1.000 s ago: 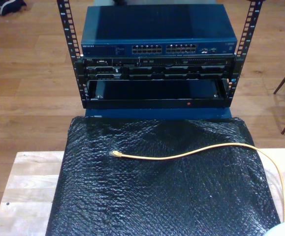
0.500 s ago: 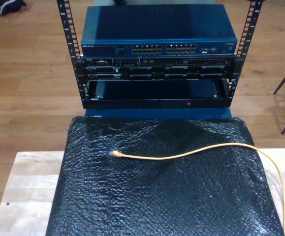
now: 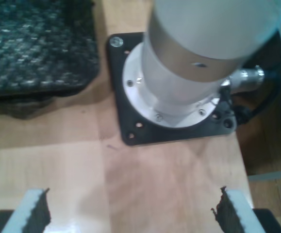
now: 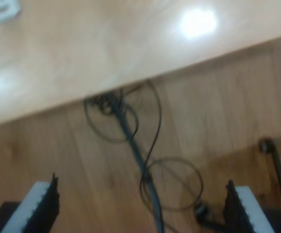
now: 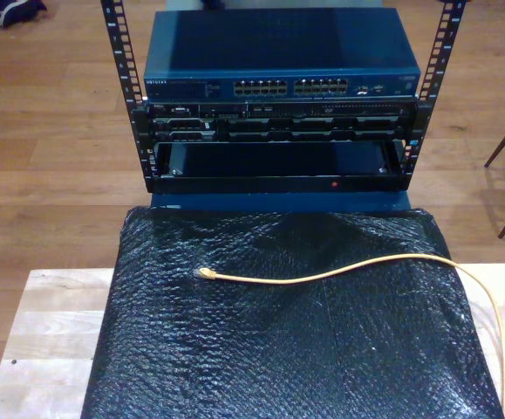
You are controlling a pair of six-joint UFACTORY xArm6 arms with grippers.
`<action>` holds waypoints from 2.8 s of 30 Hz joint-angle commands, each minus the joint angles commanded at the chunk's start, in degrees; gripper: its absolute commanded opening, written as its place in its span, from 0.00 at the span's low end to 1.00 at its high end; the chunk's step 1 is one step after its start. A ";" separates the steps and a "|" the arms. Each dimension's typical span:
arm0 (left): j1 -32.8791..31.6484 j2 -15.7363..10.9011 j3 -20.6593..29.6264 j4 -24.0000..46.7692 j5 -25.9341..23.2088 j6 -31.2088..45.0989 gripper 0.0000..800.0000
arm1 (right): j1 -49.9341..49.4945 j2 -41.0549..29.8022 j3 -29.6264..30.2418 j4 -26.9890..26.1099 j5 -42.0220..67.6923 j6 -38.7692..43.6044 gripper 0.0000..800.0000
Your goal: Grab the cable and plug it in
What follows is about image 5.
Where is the yellow network cable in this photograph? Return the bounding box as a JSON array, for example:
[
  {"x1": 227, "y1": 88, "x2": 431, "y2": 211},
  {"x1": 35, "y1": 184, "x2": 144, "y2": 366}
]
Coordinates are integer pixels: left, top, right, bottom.
[{"x1": 192, "y1": 252, "x2": 505, "y2": 409}]

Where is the black rack server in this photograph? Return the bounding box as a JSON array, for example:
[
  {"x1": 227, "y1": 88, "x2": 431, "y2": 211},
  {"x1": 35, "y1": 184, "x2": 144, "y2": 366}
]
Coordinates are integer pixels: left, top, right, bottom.
[{"x1": 132, "y1": 99, "x2": 430, "y2": 145}]

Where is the blue rack base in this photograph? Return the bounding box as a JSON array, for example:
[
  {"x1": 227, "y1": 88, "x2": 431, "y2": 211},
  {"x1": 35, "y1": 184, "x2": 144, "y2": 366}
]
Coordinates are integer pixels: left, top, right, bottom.
[{"x1": 149, "y1": 191, "x2": 413, "y2": 215}]

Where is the black bubble wrap mat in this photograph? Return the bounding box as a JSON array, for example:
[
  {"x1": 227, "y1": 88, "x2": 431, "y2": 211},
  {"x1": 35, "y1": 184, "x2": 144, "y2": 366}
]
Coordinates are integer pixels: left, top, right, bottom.
[{"x1": 79, "y1": 205, "x2": 505, "y2": 419}]

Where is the dark blue sneaker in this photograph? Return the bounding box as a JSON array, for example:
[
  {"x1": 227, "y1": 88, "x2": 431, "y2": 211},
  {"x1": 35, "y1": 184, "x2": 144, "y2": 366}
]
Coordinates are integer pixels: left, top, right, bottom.
[{"x1": 0, "y1": 0, "x2": 48, "y2": 29}]

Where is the blue network switch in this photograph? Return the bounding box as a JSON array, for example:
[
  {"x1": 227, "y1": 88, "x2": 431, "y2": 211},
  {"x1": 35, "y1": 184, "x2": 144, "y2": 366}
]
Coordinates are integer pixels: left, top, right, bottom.
[{"x1": 142, "y1": 7, "x2": 422, "y2": 102}]

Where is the black perforated rack post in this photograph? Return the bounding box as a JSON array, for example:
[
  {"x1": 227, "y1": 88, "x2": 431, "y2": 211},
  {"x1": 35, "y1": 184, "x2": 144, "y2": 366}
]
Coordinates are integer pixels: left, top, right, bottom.
[
  {"x1": 398, "y1": 0, "x2": 467, "y2": 191},
  {"x1": 99, "y1": 0, "x2": 157, "y2": 193}
]

